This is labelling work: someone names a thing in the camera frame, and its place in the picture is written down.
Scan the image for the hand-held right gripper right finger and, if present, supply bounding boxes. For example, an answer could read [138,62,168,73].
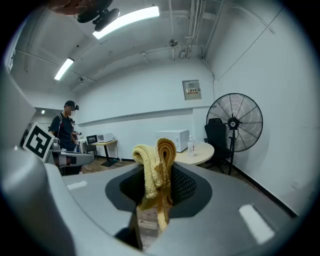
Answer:
[144,161,299,256]

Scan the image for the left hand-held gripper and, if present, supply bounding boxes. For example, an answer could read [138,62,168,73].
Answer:
[21,121,95,166]

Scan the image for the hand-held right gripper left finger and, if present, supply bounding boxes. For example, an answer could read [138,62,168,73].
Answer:
[61,162,146,251]

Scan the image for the yellow cloth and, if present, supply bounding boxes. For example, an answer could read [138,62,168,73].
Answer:
[131,137,177,232]

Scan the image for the wooden desk with black leg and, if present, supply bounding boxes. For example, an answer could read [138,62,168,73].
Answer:
[90,139,118,168]

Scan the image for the clear plastic water bottle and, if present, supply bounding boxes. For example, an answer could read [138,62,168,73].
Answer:
[187,135,196,158]

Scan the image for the black office chair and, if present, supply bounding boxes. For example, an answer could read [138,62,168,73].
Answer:
[203,117,233,175]

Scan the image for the black floor fan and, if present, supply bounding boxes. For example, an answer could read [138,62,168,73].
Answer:
[206,92,264,176]

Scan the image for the white ceiling light tube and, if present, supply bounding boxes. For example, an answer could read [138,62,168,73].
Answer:
[92,6,160,40]
[54,57,75,81]

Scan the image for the grey electrical panel box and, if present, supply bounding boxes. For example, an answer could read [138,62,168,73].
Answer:
[181,79,202,101]

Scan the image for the person's head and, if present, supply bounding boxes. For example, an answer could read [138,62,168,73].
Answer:
[47,0,101,16]

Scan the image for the white ceiling pipes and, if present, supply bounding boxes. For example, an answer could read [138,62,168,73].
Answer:
[167,0,226,61]

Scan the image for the black head-worn camera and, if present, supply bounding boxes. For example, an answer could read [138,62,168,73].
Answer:
[76,0,120,32]

